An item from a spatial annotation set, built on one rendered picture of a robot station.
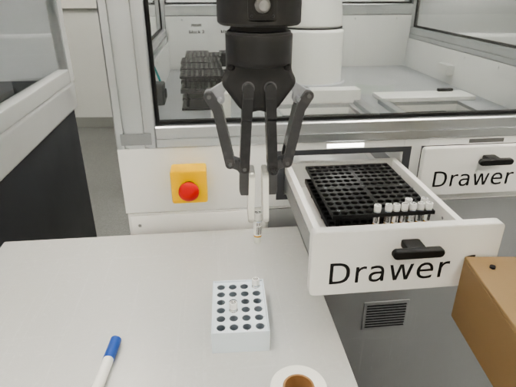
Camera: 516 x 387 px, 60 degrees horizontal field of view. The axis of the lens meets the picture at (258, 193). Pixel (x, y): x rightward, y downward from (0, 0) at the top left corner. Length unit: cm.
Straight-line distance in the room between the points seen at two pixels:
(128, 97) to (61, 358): 47
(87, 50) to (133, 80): 353
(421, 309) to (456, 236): 57
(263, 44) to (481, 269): 45
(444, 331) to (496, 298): 68
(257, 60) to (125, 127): 49
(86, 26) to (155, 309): 377
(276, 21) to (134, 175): 56
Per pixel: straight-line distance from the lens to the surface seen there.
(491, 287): 70
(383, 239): 67
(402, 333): 131
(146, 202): 98
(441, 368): 146
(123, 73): 90
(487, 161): 105
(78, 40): 443
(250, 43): 49
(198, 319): 75
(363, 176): 91
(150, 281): 84
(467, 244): 74
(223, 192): 96
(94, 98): 449
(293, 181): 88
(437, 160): 104
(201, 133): 91
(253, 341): 68
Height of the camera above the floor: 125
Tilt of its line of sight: 25 degrees down
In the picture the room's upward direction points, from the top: straight up
